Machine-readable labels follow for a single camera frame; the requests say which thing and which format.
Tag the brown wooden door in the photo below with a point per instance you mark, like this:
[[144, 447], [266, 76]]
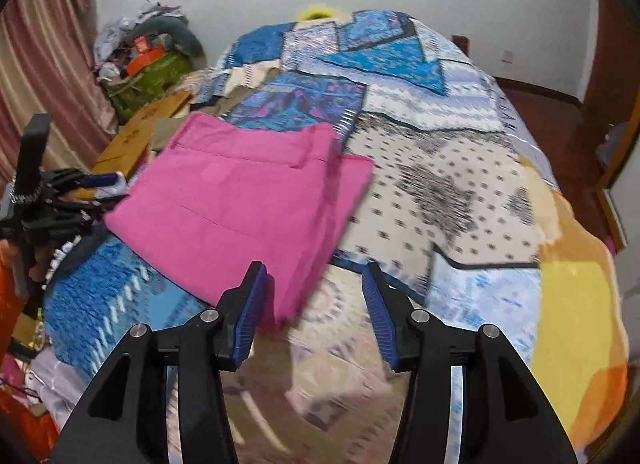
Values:
[[614, 81]]

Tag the white wall socket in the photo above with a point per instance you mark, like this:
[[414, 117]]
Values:
[[507, 56]]

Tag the pink pants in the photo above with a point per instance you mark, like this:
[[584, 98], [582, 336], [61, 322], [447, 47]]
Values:
[[220, 197]]

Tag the orange box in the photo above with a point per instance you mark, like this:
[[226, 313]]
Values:
[[144, 60]]

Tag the wooden bed post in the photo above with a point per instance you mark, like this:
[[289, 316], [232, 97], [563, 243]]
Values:
[[462, 42]]

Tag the white crumpled clothes pile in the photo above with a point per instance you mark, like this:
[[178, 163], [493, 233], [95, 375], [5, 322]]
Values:
[[113, 33]]

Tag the wooden bedside board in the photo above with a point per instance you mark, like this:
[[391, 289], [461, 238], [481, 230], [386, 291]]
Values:
[[128, 150]]

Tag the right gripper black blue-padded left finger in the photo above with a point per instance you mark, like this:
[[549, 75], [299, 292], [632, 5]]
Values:
[[122, 415]]

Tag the person's left hand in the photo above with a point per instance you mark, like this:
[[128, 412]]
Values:
[[10, 252]]

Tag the olive khaki folded pants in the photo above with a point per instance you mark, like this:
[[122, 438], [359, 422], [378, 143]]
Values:
[[213, 96]]

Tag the green fabric storage bag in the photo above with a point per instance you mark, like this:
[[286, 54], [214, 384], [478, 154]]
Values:
[[150, 84]]

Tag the patchwork patterned bed quilt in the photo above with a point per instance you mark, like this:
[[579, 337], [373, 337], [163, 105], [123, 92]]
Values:
[[447, 216]]

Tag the yellow orange fleece blanket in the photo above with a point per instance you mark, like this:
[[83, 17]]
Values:
[[581, 354]]

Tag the grey plush toy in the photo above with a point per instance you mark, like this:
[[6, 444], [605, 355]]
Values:
[[181, 37]]

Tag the yellow round cushion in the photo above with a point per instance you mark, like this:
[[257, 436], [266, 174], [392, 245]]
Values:
[[318, 12]]

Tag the pink striped curtain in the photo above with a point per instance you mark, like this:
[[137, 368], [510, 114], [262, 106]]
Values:
[[47, 66]]

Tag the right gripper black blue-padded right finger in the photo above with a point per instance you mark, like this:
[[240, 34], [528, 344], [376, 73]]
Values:
[[506, 417]]

